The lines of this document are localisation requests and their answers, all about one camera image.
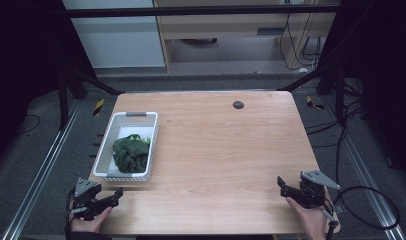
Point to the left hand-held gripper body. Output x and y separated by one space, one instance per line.
86 195

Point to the light wooden shelf unit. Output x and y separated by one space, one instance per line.
224 30

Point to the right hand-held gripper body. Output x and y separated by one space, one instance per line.
313 190

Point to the yellow black floor tape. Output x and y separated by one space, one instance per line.
313 104
98 107

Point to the black horizontal frame bar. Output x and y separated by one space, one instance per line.
197 10

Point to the white cabinet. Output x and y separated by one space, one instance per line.
117 40

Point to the grey round table grommet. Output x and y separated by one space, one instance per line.
238 105

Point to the black curtain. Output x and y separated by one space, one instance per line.
384 83
21 66

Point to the person's left hand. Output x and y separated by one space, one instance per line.
89 224

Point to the dark green cloth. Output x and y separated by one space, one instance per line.
131 155

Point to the person's right hand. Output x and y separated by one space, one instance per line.
309 218

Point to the white plastic basket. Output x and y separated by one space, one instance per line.
104 156

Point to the aluminium floor rail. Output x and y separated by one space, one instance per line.
41 173
367 180

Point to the black metal stand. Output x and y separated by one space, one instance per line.
339 96
63 100

